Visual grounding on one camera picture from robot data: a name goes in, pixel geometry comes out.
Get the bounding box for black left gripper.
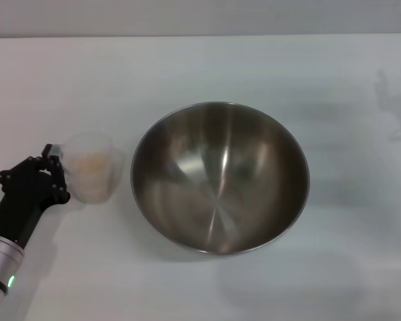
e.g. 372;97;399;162
0;143;72;251

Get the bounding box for clear plastic measuring cup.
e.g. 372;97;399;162
59;132;126;205

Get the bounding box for stainless steel mixing bowl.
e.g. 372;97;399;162
130;100;312;257

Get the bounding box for rice grains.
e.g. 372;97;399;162
69;152;110;201

